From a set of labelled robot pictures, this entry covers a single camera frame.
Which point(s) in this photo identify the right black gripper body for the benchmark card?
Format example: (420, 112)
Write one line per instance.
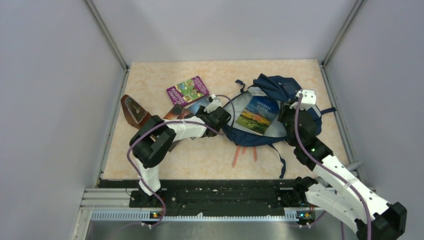
(286, 116)

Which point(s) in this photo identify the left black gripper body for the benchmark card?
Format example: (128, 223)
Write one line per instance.
(201, 111)

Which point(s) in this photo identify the dark brown back-cover book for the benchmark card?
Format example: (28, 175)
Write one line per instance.
(178, 112)

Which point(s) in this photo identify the blue yellow landscape book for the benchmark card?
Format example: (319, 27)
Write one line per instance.
(258, 114)

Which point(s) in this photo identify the navy blue backpack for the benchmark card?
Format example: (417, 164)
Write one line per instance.
(280, 89)

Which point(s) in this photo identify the dark blue book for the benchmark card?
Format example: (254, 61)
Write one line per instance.
(194, 107)

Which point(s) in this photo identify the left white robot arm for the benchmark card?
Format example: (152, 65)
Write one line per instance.
(149, 146)

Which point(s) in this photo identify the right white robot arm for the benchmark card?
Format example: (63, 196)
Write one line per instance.
(340, 193)

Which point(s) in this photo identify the orange pen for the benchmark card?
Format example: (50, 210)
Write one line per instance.
(254, 153)
(240, 150)

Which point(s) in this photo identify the purple picture book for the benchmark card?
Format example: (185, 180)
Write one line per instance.
(188, 91)

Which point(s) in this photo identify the brown wedge stand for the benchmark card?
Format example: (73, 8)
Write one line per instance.
(134, 113)

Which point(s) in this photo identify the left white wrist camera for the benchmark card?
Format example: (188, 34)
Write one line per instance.
(214, 103)

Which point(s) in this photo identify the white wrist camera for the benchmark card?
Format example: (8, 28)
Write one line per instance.
(214, 103)
(306, 99)

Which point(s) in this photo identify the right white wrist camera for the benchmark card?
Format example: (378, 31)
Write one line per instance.
(306, 99)

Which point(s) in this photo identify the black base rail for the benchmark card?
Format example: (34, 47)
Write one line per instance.
(222, 198)

